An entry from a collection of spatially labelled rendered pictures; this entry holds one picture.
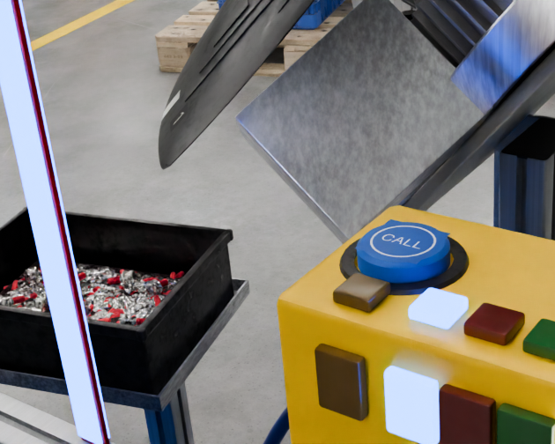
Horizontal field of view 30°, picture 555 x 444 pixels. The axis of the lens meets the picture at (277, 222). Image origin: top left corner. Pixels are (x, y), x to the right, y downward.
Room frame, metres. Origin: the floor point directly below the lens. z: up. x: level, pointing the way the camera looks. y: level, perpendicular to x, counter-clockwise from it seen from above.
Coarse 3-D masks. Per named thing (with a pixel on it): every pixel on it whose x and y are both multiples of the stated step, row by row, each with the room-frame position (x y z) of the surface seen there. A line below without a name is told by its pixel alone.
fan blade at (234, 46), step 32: (256, 0) 0.93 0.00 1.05; (288, 0) 0.89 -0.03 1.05; (224, 32) 0.95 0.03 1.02; (256, 32) 0.90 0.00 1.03; (288, 32) 0.87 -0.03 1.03; (192, 64) 0.98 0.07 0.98; (224, 64) 0.91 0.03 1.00; (256, 64) 0.87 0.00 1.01; (192, 96) 0.92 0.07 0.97; (224, 96) 0.87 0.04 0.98; (160, 128) 0.94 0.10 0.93; (192, 128) 0.87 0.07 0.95; (160, 160) 0.87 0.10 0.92
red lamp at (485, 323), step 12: (480, 312) 0.34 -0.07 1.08; (492, 312) 0.34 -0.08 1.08; (504, 312) 0.34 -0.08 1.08; (516, 312) 0.34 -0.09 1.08; (468, 324) 0.33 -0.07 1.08; (480, 324) 0.33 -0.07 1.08; (492, 324) 0.33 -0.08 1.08; (504, 324) 0.33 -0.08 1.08; (516, 324) 0.33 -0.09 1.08; (480, 336) 0.33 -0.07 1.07; (492, 336) 0.32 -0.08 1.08; (504, 336) 0.32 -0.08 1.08
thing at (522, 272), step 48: (480, 240) 0.40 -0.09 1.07; (528, 240) 0.40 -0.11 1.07; (288, 288) 0.38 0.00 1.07; (480, 288) 0.36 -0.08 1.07; (528, 288) 0.36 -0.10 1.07; (288, 336) 0.37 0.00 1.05; (336, 336) 0.36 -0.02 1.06; (384, 336) 0.34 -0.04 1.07; (432, 336) 0.33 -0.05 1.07; (288, 384) 0.37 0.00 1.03; (480, 384) 0.32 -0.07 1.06; (528, 384) 0.30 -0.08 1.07; (336, 432) 0.36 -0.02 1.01; (384, 432) 0.34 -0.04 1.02
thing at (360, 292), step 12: (360, 276) 0.37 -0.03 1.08; (336, 288) 0.37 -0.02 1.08; (348, 288) 0.36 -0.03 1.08; (360, 288) 0.36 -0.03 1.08; (372, 288) 0.36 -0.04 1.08; (384, 288) 0.36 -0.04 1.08; (336, 300) 0.36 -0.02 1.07; (348, 300) 0.36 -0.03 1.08; (360, 300) 0.36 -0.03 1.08; (372, 300) 0.36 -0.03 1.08
